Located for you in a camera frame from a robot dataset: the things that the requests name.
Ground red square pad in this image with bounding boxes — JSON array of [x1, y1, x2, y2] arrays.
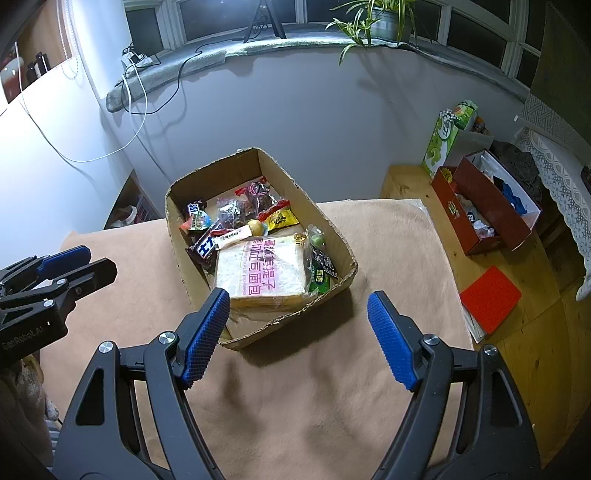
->
[[459, 265, 522, 334]]

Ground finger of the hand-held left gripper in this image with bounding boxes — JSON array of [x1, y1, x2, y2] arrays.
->
[[0, 246, 92, 287], [0, 258, 118, 303]]

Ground white power strip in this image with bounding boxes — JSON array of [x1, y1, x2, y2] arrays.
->
[[121, 50, 153, 68]]

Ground tan table cloth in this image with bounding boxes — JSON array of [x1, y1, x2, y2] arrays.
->
[[39, 198, 476, 480]]

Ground dark knitted cloth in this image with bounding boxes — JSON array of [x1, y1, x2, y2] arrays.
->
[[489, 141, 541, 197]]

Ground colourful jelly cup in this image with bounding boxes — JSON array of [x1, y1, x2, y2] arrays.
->
[[180, 210, 214, 234]]

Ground dark snack packet red ends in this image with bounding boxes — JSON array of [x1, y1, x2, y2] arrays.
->
[[215, 196, 247, 229], [235, 178, 278, 215]]

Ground grey plastic box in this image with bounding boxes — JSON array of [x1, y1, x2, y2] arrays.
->
[[455, 129, 495, 160]]

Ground pink white snack packet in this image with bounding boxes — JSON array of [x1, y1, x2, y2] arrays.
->
[[210, 226, 252, 245]]

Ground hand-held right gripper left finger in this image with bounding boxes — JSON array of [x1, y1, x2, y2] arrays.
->
[[48, 287, 230, 480]]

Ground black tripod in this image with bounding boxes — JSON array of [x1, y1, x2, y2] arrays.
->
[[243, 0, 287, 43]]

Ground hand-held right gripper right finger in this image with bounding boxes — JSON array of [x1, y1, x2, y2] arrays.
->
[[367, 291, 543, 480]]

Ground potted spider plant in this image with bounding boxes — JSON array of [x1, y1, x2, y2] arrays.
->
[[325, 0, 432, 65]]

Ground white lace cloth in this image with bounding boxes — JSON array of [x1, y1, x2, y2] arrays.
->
[[516, 127, 591, 301]]

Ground white cabinet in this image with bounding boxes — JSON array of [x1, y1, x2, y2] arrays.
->
[[0, 0, 169, 278]]

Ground white plush toy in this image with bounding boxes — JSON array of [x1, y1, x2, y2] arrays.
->
[[14, 357, 58, 421]]

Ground red storage box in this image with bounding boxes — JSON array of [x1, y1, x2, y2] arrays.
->
[[431, 150, 542, 256]]

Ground yellow snack packet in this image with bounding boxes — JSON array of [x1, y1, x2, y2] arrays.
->
[[257, 199, 301, 230]]

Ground green drink carton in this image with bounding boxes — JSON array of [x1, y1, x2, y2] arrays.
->
[[422, 100, 478, 178]]

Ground sliced bread packet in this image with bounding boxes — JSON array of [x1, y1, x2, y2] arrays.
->
[[215, 233, 308, 309]]

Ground black cable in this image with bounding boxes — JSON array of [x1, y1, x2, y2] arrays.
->
[[122, 51, 204, 116]]

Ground green candy packet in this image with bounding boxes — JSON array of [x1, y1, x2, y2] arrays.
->
[[307, 261, 333, 296]]

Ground window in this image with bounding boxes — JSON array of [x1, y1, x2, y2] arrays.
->
[[124, 0, 546, 88]]

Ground dark chocolate bar blue label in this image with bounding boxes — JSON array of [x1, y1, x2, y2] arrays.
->
[[186, 228, 222, 275]]

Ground cardboard box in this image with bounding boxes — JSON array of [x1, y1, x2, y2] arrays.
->
[[165, 148, 358, 352]]

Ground dark olive curtain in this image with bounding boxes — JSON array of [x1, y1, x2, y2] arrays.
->
[[529, 0, 591, 121]]

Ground black white snack packet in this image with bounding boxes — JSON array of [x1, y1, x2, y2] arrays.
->
[[310, 247, 338, 278]]

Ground white cable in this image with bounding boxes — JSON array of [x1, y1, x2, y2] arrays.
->
[[14, 41, 148, 163]]

